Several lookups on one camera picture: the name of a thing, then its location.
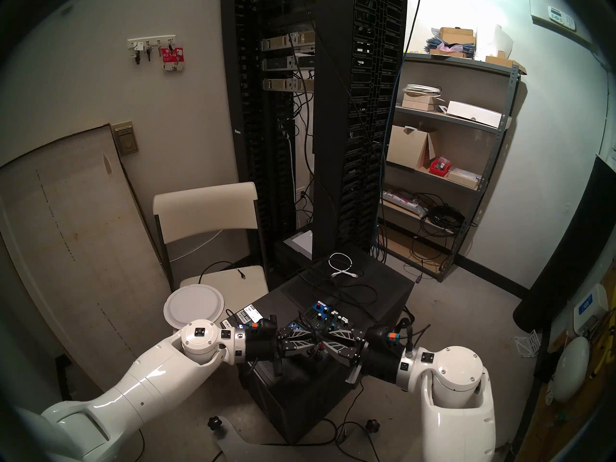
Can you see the white lattice finger part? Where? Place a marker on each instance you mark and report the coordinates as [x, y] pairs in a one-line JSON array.
[[527, 343]]

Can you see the white paper bag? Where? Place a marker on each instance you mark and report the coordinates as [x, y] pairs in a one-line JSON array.
[[493, 40]]

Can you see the black round knob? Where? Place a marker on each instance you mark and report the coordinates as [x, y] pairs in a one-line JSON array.
[[373, 425], [215, 423]]

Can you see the flat beige box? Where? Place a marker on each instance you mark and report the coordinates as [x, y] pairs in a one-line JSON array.
[[463, 178]]

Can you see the blue pink plastic bags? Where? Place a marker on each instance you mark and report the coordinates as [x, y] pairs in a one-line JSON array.
[[447, 48]]

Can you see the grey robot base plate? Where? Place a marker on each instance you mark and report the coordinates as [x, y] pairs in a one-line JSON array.
[[236, 449]]

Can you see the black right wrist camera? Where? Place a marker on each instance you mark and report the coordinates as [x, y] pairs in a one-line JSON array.
[[384, 336]]

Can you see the low brown cardboard box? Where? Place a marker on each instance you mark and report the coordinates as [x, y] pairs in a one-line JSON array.
[[503, 62]]

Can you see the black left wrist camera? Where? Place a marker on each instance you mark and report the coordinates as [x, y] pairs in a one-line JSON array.
[[262, 327]]

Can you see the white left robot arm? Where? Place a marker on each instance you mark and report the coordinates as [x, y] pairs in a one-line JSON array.
[[144, 389]]

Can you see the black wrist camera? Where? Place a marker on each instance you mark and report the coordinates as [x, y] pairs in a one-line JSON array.
[[384, 336], [262, 327]]

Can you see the open cardboard box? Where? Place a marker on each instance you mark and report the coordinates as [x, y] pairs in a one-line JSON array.
[[406, 148]]

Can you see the white key hook rail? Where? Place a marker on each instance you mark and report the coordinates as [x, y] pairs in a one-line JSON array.
[[149, 40]]

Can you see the white box blue label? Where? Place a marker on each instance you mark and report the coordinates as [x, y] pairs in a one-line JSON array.
[[591, 308]]

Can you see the small red box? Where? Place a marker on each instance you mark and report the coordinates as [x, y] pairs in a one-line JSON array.
[[440, 167]]

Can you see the grey metal shelving unit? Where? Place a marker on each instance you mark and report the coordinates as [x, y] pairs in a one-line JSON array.
[[493, 153]]

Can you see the pink white package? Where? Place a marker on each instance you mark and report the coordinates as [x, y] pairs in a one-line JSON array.
[[403, 202]]

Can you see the small beige box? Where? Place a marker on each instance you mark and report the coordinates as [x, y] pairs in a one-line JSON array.
[[419, 103]]

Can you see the blue black audio mixer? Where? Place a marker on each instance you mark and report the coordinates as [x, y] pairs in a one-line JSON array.
[[317, 316]]

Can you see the black server rack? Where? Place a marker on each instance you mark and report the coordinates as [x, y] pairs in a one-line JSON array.
[[356, 129], [250, 129]]

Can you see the grey flat device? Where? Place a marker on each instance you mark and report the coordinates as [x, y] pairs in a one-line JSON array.
[[301, 242]]

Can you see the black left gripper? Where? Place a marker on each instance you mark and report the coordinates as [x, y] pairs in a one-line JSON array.
[[262, 348]]

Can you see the beige wall switch plate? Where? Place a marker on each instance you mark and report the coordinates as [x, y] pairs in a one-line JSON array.
[[125, 139]]

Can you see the beige leaning board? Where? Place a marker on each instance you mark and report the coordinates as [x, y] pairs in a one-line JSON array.
[[62, 235]]

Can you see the cream folding chair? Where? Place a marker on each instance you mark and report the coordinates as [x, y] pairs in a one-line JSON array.
[[202, 206]]

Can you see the white round plate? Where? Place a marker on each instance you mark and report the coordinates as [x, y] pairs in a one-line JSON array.
[[192, 307]]

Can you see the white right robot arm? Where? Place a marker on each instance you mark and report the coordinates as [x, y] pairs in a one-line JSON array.
[[457, 398]]

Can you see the white oval device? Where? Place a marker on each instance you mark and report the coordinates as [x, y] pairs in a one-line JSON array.
[[570, 369]]

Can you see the white wall thermostat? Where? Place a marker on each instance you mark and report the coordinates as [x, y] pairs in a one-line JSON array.
[[560, 17]]

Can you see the black computer tower case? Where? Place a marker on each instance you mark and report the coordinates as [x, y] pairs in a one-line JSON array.
[[298, 403]]

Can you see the flat white box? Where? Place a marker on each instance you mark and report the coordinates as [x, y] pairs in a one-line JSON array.
[[474, 113]]

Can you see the red key tag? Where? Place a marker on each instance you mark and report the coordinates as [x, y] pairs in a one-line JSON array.
[[172, 57]]

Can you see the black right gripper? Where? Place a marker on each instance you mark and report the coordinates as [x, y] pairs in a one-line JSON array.
[[380, 365]]

